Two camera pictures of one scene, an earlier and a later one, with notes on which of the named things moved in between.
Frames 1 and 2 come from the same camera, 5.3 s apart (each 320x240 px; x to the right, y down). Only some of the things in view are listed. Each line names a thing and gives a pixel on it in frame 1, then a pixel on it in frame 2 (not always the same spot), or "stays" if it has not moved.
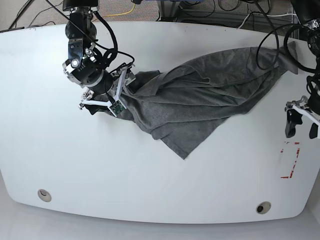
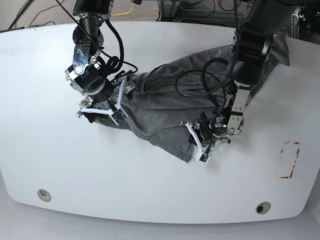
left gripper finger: (93, 108) to (93, 117)
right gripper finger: (294, 118) to (192, 140)
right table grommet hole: (263, 207) stays
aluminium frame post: (167, 10) stays
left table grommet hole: (44, 195) stays
